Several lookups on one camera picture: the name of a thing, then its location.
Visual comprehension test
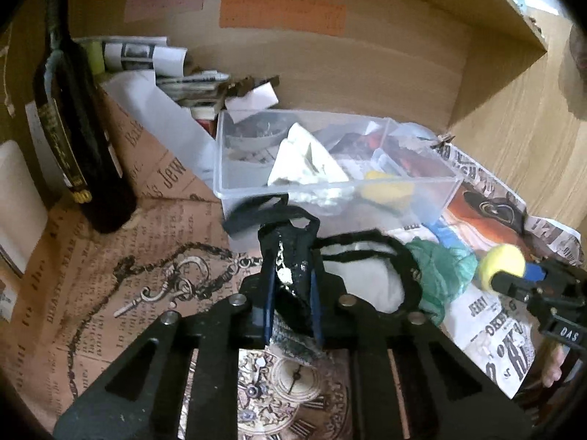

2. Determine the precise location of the yellow soft ball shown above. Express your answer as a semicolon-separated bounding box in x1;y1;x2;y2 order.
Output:
477;243;526;293
360;170;415;210

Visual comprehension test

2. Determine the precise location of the green knitted cloth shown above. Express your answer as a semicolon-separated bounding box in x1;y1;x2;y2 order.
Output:
406;237;478;326

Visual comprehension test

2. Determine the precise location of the white cloth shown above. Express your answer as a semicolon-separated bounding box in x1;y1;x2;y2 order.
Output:
320;241;405;314

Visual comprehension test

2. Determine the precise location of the clear plastic storage box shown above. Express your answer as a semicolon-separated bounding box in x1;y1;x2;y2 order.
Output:
213;109;463;237

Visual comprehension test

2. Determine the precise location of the person's right hand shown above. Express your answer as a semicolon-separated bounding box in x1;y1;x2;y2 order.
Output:
541;344;569;388

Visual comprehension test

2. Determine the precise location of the beige cylindrical container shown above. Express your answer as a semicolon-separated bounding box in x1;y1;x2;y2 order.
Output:
0;140;48;274

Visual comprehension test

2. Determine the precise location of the dark wine bottle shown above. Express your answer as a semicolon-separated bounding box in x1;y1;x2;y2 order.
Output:
33;0;136;234

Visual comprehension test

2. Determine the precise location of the small grey bowl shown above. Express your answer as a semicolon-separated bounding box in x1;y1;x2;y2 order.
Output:
224;117;291;152

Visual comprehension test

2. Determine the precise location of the stack of papers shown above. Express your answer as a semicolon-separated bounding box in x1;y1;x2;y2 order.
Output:
74;36;231;121

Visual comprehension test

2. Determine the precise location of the white folded card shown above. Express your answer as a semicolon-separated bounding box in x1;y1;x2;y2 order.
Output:
225;82;278;124

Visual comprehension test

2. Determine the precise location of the orange sticky note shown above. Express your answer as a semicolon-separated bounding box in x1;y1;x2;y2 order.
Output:
219;0;346;37

